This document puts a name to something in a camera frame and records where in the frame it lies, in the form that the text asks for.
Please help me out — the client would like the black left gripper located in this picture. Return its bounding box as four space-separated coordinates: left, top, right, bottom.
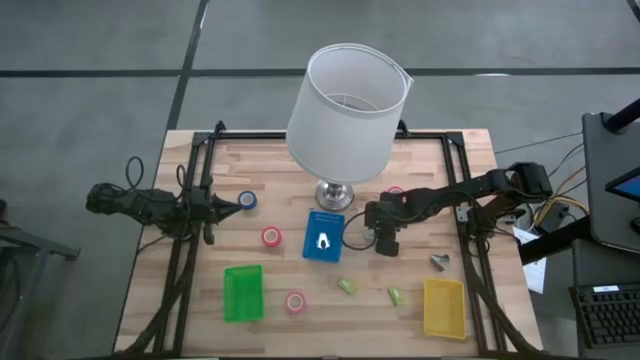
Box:
188 187 245 227

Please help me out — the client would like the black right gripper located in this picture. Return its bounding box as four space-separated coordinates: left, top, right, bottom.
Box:
363 191 408 258

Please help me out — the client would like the pink tape roll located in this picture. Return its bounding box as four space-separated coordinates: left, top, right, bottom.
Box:
284 290 308 315

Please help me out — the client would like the blue tape roll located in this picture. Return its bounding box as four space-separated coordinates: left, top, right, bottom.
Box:
237 190 259 211

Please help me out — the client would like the blue plastic basket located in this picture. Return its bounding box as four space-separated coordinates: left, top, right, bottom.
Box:
301 209 347 264

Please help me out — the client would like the yellow plastic basket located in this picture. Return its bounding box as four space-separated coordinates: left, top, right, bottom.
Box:
422 278 468 341

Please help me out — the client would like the green plastic basket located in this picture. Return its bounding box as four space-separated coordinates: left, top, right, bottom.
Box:
222 264 265 323

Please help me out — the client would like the table lamp white shade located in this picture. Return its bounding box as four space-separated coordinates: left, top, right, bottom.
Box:
285 42 415 213

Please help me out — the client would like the white paper sheet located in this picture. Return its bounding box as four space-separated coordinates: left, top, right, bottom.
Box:
511 227 548 295

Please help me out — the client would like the black stand bar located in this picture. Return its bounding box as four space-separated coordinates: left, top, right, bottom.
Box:
517 215 592 267

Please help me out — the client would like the small black box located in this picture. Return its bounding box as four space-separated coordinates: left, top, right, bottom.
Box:
534 202 571 234

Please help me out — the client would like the grey metal stand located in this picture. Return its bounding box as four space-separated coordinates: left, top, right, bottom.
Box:
0 199 82 360

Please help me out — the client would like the dark grey stand panel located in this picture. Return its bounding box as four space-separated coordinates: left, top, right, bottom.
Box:
581 111 640 254

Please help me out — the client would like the black computer keyboard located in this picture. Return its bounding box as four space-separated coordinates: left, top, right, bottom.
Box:
569 283 640 350

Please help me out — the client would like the black monitor blue screen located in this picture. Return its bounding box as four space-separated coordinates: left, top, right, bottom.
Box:
604 167 640 204

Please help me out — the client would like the black pole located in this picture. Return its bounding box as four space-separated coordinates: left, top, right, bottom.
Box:
601 97 640 134

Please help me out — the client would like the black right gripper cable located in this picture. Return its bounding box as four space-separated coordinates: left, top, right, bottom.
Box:
341 211 372 252

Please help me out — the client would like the black aluminium rig frame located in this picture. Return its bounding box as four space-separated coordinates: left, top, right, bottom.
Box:
118 120 551 360

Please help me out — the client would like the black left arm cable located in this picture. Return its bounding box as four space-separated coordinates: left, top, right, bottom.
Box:
124 155 146 192

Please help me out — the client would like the yellow and black cable bundle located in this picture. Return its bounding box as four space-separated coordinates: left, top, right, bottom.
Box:
531 164 592 229

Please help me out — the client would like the thin grey cable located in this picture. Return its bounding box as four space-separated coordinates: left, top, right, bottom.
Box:
493 131 584 156

